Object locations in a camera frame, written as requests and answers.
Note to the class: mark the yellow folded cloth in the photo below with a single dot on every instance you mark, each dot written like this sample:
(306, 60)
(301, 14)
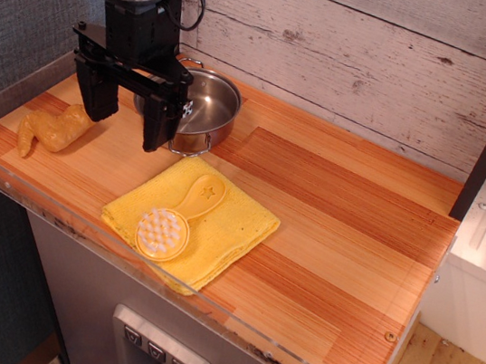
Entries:
(217, 239)

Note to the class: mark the grey toy fridge cabinet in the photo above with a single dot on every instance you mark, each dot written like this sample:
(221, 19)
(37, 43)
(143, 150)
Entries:
(87, 284)

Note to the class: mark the silver dispenser panel with buttons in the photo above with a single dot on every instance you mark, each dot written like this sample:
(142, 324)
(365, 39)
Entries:
(138, 341)

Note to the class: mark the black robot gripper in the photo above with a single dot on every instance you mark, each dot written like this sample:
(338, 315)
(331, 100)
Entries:
(135, 49)

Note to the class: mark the clear acrylic guard rail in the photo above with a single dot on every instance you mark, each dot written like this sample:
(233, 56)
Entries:
(362, 231)

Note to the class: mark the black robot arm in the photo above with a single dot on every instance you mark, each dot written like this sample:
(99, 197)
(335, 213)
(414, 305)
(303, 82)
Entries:
(136, 50)

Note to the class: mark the stainless steel pot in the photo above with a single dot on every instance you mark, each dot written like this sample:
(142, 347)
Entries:
(213, 104)

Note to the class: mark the yellow brush with white bristles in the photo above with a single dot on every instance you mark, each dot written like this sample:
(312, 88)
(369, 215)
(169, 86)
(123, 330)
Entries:
(163, 233)

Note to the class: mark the yellow toy chicken wing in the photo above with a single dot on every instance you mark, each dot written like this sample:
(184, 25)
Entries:
(55, 133)

